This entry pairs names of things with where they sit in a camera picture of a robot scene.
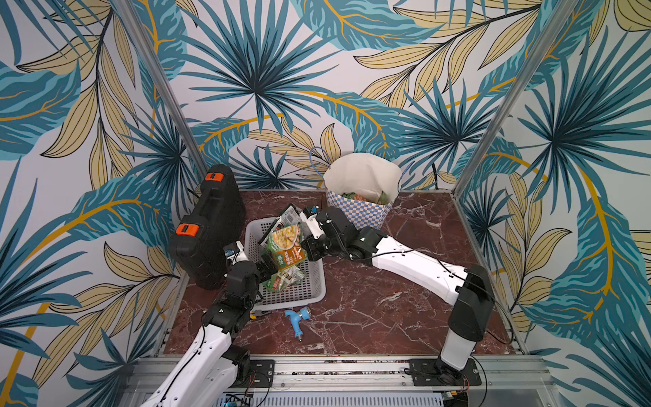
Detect right corner aluminium post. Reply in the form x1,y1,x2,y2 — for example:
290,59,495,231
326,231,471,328
452,0,579,200

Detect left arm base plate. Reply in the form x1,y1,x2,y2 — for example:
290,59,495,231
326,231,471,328
205,358,276,392

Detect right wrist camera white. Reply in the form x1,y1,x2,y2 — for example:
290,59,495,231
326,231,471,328
301,206,324,239

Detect small green flat packet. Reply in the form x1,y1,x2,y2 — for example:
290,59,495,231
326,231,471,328
271,266,305,292

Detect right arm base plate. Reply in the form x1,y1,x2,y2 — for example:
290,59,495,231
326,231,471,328
405,358,482,388

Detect yellow black pliers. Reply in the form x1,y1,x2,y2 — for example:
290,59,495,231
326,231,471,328
249,310,271,321

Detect white perforated plastic basket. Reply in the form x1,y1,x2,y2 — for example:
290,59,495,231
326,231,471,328
244,217,327,315

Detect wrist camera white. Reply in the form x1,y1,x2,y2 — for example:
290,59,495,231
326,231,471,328
301,206,324,239
224,241,249,266

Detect blue hose nozzle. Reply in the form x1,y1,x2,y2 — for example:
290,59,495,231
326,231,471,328
284,307,311,342

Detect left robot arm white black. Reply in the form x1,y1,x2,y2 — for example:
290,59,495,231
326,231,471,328
143,254,277,406

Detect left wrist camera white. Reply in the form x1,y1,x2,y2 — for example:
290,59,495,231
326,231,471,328
224,241,249,266

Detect green white barcode packet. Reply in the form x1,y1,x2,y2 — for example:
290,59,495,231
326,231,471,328
258,203,303,247

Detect black tool case orange latches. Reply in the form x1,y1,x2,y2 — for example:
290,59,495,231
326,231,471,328
168,164,246,290

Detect left corner aluminium post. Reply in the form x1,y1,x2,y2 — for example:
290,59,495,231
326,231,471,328
113,0,208,176

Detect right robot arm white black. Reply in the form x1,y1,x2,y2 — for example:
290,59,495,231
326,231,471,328
300,207,495,374

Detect corner aluminium post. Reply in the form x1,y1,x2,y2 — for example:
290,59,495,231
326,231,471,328
113,0,208,176
452,0,579,200

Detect aluminium front rail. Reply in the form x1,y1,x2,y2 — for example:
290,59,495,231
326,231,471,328
118,355,563,406

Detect paper bag blue checkered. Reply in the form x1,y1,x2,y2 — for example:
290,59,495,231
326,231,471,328
317,153,403,229

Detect green mushroom chicken soup packet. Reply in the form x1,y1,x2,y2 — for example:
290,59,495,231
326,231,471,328
267,224,307,271

